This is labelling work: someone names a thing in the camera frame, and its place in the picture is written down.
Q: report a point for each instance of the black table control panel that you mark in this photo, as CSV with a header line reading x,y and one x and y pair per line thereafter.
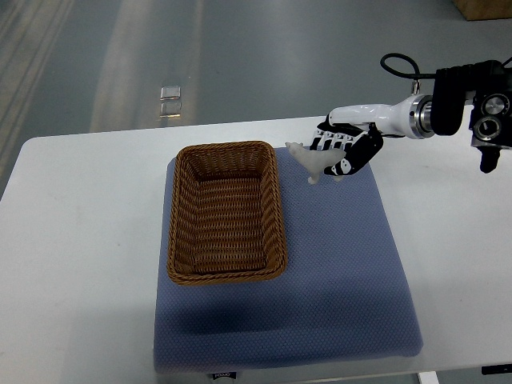
x,y
497,369

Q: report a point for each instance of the brown wicker basket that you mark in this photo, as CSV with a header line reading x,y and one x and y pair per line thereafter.
x,y
226,219

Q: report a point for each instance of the white bear figurine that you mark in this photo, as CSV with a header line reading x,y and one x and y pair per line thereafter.
x,y
314,161

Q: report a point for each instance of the blue quilted mat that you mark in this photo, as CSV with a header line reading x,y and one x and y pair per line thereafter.
x,y
342,296

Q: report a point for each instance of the wooden box corner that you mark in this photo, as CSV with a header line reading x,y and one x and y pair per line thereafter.
x,y
484,10

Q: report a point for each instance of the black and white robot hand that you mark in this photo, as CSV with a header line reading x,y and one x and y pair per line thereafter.
x,y
359,131

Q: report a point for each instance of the metal floor plate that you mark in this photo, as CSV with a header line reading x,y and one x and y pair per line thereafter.
x,y
170,102

